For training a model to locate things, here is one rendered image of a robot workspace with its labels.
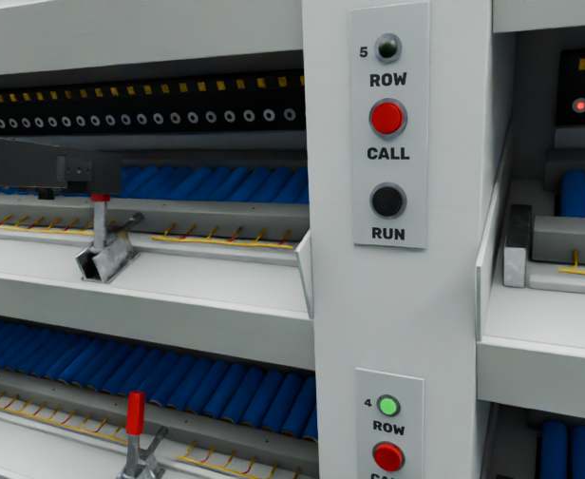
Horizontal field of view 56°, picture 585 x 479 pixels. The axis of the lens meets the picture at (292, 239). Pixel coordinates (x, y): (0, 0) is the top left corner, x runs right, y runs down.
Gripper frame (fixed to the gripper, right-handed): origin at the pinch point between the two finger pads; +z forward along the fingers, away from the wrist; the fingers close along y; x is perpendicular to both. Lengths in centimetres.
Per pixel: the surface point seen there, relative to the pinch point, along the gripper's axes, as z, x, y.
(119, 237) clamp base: 3.8, -4.8, 0.9
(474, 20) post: -1.5, 7.2, 26.8
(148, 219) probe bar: 7.4, -3.5, 0.7
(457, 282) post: 1.0, -5.5, 26.4
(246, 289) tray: 3.3, -7.6, 12.4
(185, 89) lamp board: 14.2, 8.3, -0.7
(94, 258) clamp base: 1.2, -6.2, 1.0
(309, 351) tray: 2.9, -11.0, 17.3
